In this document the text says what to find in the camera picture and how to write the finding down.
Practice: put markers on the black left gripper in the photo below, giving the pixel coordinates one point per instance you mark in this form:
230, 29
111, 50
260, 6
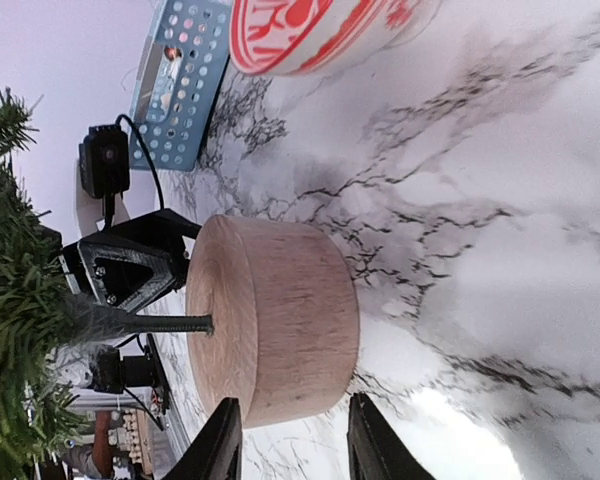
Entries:
130, 265

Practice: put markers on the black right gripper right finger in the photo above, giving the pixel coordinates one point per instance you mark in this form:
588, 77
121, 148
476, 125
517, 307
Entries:
375, 451

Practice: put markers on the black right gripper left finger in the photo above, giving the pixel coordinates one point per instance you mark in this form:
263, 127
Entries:
216, 452

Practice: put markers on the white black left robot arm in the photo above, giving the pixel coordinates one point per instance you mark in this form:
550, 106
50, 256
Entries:
125, 356

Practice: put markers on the light blue perforated plastic basket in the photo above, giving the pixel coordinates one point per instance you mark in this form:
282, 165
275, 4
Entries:
181, 70

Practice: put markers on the red white patterned bowl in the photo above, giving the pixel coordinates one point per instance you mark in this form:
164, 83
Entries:
302, 37

